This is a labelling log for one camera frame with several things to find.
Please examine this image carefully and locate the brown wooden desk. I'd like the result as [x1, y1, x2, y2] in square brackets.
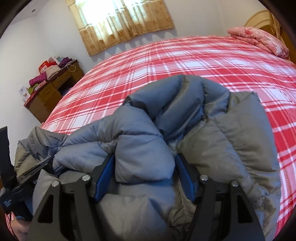
[24, 60, 84, 123]

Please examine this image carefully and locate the white card box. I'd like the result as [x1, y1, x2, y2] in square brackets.
[18, 86, 30, 102]

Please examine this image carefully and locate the beige arched headboard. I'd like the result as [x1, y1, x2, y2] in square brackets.
[244, 10, 295, 63]

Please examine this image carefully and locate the red white plaid bedspread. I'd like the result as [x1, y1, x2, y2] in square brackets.
[4, 34, 296, 241]

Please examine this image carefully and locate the beige patterned window curtain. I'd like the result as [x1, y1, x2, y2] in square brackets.
[66, 0, 175, 56]

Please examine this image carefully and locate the magenta folded garment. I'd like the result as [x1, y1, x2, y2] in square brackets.
[29, 72, 47, 87]

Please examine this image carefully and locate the person's left hand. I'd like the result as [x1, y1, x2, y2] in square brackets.
[11, 218, 31, 241]

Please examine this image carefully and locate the pink floral pillow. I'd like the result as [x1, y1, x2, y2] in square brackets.
[227, 27, 290, 59]

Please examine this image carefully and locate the red white box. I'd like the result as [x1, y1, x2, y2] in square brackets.
[38, 60, 57, 74]

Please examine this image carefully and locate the grey puffer jacket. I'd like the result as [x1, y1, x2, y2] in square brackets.
[15, 75, 281, 240]

